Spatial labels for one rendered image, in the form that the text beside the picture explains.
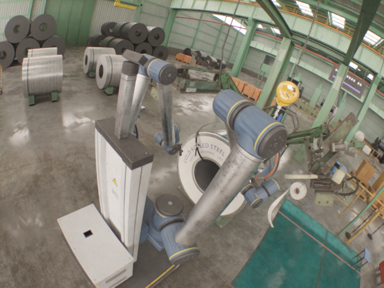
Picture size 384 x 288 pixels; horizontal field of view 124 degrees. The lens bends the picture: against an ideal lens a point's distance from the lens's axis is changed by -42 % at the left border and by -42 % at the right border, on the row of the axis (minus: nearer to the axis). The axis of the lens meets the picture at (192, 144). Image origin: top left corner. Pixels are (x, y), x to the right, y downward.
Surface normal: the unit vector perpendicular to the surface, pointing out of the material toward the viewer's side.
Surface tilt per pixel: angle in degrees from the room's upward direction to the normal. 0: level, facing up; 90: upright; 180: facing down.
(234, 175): 83
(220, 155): 90
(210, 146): 90
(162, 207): 6
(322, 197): 90
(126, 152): 0
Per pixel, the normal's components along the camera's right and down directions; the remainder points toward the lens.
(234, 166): -0.62, 0.11
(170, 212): 0.30, -0.75
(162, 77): 0.57, 0.60
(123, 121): 0.73, 0.52
